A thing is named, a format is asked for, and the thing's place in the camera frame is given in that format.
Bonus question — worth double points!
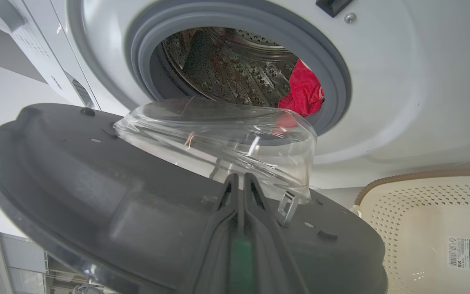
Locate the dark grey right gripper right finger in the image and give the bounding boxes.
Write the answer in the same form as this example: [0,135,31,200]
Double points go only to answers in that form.
[243,174,310,294]

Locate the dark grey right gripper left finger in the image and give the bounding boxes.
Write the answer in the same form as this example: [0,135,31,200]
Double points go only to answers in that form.
[180,174,240,294]

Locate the dark grey round washer door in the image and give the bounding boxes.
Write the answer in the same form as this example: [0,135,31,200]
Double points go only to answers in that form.
[0,96,388,294]

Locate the red and white garment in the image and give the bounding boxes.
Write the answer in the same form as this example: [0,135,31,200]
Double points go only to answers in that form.
[278,59,325,117]

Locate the cream perforated laundry basket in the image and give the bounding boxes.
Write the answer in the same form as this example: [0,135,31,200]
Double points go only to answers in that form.
[351,169,470,294]

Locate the white front-load washing machine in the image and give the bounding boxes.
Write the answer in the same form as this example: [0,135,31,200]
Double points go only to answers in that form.
[0,0,470,190]

